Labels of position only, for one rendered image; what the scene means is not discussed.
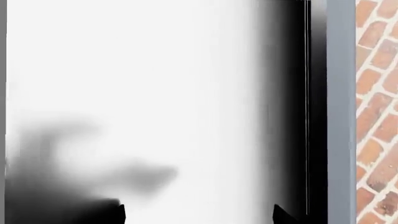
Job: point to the grey fridge side panel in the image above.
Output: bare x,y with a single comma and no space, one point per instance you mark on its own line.
341,112

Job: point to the glossy white fridge door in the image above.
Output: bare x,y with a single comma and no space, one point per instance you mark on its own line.
161,93

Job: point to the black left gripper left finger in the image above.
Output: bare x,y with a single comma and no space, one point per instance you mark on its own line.
120,215

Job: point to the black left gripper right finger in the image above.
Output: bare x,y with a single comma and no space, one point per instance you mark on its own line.
280,217

